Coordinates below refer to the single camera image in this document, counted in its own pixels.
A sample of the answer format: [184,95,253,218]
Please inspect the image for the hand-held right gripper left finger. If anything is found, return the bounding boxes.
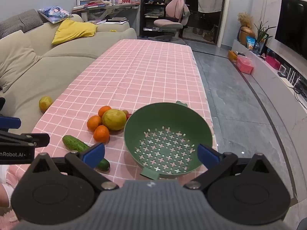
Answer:
[29,143,120,191]

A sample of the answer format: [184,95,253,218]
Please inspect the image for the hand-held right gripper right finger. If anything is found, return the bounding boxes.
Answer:
[183,144,276,190]

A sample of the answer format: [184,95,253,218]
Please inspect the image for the yellow pillow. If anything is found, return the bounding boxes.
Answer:
[51,19,97,45]

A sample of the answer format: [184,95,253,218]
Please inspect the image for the green potted plant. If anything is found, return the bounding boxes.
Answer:
[254,20,276,44]

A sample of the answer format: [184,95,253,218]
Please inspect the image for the dark notebook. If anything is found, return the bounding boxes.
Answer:
[106,17,130,25]

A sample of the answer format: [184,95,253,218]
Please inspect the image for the dried flowers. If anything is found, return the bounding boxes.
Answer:
[237,12,253,28]

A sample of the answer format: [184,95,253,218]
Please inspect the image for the yellow-green guava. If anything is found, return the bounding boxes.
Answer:
[39,96,54,113]
[101,109,127,131]

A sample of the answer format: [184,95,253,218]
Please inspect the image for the stack of books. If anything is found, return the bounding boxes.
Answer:
[73,0,113,9]

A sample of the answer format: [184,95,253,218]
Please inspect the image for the pink checked tablecloth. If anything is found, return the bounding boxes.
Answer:
[6,39,219,190]

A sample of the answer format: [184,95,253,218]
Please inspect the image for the blue snack bag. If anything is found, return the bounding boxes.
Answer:
[246,36,257,51]

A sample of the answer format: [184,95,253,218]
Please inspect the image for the pink office chair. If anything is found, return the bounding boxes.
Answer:
[153,0,191,41]

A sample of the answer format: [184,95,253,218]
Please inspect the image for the green colander bowl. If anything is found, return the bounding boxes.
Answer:
[124,101,213,181]

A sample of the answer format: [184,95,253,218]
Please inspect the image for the pink box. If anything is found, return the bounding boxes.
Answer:
[236,55,254,75]

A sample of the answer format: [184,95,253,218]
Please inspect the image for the black television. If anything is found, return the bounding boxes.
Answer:
[275,0,307,61]

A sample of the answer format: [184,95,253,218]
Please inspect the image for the white television cabinet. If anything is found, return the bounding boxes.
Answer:
[231,39,307,135]

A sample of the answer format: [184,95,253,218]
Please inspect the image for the cluttered desk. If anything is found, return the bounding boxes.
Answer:
[72,3,140,22]

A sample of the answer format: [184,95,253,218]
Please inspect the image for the orange box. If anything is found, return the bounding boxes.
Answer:
[228,50,240,63]

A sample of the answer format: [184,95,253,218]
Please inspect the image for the beige sofa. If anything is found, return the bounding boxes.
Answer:
[0,9,138,135]

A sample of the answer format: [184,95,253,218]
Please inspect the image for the grey cushion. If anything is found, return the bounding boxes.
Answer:
[0,9,44,40]

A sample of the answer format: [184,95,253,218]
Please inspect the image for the magenta box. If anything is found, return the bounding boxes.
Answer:
[266,55,281,70]

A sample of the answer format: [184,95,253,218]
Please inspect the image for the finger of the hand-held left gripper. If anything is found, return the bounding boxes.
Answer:
[0,116,21,131]
[0,131,50,148]

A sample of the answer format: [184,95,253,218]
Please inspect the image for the beige cushion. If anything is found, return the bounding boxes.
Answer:
[0,30,42,93]

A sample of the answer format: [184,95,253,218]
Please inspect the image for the printed pillow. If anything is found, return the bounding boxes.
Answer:
[38,7,73,24]

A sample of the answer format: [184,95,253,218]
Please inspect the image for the golden vase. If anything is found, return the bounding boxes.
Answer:
[239,26,255,46]

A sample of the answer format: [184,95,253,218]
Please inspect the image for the orange tangerine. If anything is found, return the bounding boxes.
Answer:
[87,115,103,133]
[93,125,110,142]
[98,106,112,118]

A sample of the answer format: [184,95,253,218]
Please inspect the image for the person's leg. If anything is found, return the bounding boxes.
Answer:
[0,184,12,208]

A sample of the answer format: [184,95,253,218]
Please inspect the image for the black shelf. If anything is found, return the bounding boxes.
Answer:
[141,1,168,38]

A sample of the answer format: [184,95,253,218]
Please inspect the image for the pink fluffy cloth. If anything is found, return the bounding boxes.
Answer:
[0,207,18,228]

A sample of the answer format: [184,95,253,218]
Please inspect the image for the white router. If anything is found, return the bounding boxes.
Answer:
[286,68,301,88]

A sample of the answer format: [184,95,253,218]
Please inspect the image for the green cucumber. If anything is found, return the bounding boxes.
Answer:
[62,135,110,172]

